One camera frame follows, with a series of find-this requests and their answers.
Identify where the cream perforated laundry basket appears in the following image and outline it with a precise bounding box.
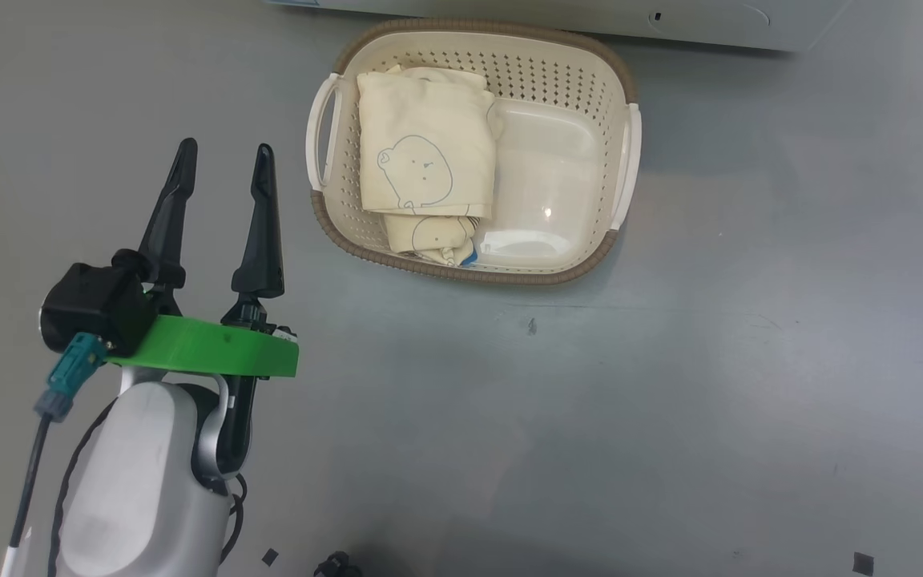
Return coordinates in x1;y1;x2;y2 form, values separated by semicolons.
305;19;643;287

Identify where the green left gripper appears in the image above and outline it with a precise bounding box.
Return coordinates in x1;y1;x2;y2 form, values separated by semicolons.
107;138;300;379

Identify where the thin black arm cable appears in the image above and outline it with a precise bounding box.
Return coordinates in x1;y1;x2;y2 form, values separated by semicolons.
46;399;115;577
218;471;248;564

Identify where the left camera cable teal plug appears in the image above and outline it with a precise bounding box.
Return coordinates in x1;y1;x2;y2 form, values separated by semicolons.
0;333;109;577

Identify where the cream garment with bear print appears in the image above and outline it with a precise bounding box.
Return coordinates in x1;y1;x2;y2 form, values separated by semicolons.
357;66;505;220

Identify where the round white filter cover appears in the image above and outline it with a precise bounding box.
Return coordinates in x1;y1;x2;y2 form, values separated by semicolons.
644;0;772;30

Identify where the white front-load washing machine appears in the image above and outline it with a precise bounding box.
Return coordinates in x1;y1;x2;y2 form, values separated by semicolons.
265;0;855;54

